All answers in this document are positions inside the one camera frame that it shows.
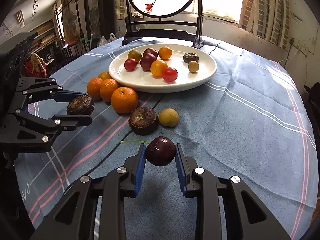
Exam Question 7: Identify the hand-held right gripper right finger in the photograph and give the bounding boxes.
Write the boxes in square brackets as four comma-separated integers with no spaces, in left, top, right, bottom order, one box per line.
[175,143,292,240]

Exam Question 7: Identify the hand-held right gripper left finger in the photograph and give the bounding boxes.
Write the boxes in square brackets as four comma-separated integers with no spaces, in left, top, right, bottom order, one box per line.
[30,144,147,240]

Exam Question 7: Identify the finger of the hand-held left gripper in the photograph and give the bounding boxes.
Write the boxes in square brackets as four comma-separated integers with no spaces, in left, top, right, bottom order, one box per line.
[0,111,93,153]
[14,77,88,112]

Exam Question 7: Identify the dark wrinkled passion fruit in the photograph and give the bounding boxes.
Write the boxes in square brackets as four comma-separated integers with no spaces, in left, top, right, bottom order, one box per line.
[66,95,95,115]

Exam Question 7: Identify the red cherry tomato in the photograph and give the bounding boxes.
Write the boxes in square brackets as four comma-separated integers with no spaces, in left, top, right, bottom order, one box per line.
[124,58,138,71]
[162,67,178,82]

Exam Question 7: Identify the yellow-green cherry tomato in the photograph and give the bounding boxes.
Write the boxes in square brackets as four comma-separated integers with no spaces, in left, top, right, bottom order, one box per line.
[128,50,142,63]

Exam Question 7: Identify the white round plate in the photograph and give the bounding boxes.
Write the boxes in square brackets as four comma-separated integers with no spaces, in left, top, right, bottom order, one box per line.
[108,43,217,93]

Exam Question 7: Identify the red floral cloth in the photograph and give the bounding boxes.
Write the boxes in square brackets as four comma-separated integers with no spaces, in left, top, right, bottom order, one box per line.
[22,53,48,78]

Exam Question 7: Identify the orange mandarin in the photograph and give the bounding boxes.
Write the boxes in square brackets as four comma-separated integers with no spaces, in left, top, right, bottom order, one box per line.
[111,87,139,114]
[100,78,119,103]
[86,77,103,100]

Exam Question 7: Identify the clear plastic bags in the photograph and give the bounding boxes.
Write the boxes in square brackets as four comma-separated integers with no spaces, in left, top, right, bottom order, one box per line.
[97,33,118,47]

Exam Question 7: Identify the blue plaid tablecloth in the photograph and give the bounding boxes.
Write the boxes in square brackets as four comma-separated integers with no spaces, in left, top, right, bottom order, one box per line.
[15,37,317,240]

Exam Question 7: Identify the dark framed picture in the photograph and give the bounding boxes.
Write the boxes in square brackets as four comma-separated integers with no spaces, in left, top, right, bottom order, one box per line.
[84,0,116,48]

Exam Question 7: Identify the bird painting table screen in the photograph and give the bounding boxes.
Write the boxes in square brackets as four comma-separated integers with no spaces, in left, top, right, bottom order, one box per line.
[122,0,204,49]

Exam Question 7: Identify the window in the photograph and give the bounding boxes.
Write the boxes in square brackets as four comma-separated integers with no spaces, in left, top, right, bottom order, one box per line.
[192,0,247,24]

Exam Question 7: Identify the thin black cable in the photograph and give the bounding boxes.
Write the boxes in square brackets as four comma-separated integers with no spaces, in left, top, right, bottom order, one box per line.
[208,43,223,56]

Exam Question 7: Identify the white power cable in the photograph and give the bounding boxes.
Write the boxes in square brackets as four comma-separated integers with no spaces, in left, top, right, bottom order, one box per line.
[277,47,300,65]

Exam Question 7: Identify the wall socket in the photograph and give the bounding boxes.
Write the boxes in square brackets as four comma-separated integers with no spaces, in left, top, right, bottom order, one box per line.
[290,39,315,55]

